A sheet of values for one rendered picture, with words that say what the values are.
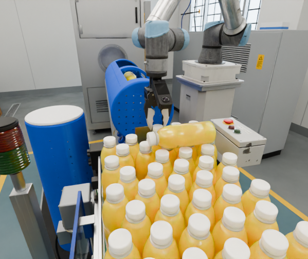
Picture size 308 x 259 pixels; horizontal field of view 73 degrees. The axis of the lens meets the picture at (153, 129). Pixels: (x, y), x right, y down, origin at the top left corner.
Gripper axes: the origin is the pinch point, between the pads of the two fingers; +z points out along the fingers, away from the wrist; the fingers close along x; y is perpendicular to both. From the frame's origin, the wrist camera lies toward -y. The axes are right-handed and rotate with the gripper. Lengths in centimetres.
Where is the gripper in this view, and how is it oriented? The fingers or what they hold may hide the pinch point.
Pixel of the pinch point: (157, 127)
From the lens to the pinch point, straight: 77.4
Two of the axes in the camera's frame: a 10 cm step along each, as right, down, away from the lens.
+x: -9.7, 1.0, -2.1
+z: 0.0, 9.1, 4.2
